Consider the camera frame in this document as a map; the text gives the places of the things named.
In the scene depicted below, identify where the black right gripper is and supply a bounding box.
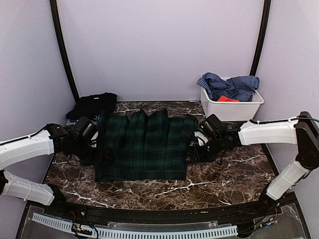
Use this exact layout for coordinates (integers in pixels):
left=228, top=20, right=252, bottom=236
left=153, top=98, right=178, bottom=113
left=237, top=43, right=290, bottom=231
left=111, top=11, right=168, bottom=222
left=183, top=135, right=224, bottom=163

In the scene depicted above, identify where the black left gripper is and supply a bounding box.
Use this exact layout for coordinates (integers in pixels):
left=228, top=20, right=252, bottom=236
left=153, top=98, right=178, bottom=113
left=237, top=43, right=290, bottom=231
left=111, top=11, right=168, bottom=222
left=71, top=138, right=115, bottom=166

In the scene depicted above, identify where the dark green plaid garment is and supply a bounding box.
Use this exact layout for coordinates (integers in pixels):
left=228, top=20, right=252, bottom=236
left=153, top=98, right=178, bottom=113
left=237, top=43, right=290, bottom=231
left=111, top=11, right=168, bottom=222
left=95, top=109, right=198, bottom=182

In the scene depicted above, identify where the black t-shirt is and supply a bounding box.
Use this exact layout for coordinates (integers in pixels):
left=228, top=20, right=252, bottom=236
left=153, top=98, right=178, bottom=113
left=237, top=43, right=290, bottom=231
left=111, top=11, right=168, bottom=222
left=66, top=92, right=117, bottom=120

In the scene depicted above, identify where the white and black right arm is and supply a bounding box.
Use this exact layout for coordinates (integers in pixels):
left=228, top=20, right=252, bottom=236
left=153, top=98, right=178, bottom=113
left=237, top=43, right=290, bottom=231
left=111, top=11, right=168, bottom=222
left=188, top=112, right=319, bottom=216

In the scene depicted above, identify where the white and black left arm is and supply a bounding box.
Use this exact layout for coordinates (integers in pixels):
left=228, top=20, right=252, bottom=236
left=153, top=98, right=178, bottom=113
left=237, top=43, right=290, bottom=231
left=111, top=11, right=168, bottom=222
left=0, top=119, right=98, bottom=217

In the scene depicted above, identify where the white plastic laundry bin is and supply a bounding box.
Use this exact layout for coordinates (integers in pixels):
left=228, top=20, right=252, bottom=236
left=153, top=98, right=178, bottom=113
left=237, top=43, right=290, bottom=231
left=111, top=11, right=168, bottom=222
left=200, top=87, right=264, bottom=121

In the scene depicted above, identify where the red garment in bin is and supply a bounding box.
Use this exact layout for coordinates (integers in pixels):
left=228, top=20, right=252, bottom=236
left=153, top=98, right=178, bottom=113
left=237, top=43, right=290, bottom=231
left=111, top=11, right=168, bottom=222
left=218, top=96, right=240, bottom=102

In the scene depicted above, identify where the blue checked shirt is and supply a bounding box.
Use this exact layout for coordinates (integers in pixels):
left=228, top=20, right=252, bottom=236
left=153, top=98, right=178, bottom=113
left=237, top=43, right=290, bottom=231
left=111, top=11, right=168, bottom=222
left=197, top=72, right=260, bottom=102

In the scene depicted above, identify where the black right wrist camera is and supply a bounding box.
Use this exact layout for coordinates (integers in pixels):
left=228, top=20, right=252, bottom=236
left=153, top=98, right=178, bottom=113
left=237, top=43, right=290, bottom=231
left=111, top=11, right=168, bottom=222
left=199, top=114, right=227, bottom=139

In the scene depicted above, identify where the black aluminium front rail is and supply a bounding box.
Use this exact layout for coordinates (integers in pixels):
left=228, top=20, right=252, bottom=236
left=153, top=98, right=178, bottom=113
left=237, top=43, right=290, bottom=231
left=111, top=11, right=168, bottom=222
left=41, top=201, right=278, bottom=225

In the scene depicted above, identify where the white slotted cable duct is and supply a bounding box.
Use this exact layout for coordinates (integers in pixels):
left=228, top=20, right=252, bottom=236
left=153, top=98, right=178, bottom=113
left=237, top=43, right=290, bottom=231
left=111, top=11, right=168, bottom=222
left=32, top=213, right=238, bottom=239

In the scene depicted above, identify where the black left frame post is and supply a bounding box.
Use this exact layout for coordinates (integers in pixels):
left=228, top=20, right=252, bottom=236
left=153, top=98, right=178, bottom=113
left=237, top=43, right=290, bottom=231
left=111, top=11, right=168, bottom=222
left=49, top=0, right=80, bottom=102

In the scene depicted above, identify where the black frame post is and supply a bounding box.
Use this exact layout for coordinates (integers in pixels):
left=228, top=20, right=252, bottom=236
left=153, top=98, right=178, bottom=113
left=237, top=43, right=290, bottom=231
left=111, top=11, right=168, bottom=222
left=49, top=0, right=80, bottom=102
left=249, top=0, right=271, bottom=76

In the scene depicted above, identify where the black right frame post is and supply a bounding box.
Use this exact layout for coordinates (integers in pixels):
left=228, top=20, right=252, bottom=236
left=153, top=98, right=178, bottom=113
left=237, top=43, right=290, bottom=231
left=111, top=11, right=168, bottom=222
left=249, top=0, right=271, bottom=76

